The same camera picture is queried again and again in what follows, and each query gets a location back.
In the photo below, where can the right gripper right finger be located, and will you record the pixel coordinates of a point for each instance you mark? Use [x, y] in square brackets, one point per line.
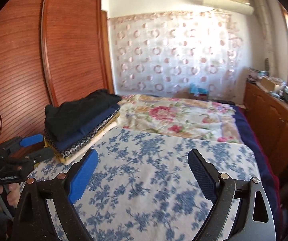
[254, 218]

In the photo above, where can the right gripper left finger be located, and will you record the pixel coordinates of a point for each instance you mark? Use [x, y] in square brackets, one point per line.
[33, 220]

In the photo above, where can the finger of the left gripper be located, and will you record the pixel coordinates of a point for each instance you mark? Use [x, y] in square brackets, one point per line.
[31, 139]
[34, 157]

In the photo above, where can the black t-shirt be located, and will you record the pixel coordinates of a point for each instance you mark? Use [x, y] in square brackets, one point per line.
[67, 118]

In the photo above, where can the navy blue garment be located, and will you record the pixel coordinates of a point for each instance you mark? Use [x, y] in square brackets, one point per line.
[84, 134]

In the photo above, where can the yellow folded cloth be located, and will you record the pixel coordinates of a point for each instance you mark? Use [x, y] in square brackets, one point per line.
[60, 157]

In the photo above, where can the white folded cloth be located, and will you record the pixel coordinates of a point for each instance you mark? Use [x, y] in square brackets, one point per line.
[84, 149]

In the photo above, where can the navy blue bedsheet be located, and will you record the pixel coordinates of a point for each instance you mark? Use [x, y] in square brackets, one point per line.
[269, 180]

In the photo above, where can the long wooden cabinet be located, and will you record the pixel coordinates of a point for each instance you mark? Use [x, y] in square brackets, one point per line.
[268, 118]

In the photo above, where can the wooden slatted wardrobe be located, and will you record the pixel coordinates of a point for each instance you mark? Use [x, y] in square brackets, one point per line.
[51, 52]

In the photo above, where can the floral pink quilt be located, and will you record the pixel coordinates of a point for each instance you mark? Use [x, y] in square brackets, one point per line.
[179, 117]

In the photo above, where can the blue floral white board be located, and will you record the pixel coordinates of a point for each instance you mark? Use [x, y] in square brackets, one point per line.
[143, 188]

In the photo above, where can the cardboard box on cabinet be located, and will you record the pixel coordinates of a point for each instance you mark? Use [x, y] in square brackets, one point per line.
[268, 84]

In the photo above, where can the teal item box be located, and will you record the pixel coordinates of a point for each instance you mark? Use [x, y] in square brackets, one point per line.
[197, 93]

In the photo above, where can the patterned sheer curtain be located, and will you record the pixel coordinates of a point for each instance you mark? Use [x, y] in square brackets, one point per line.
[169, 53]

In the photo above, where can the ring patterned folded cloth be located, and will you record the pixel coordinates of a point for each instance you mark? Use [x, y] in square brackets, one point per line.
[72, 150]

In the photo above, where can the wall air conditioner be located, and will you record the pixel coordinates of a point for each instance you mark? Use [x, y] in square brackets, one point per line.
[239, 6]

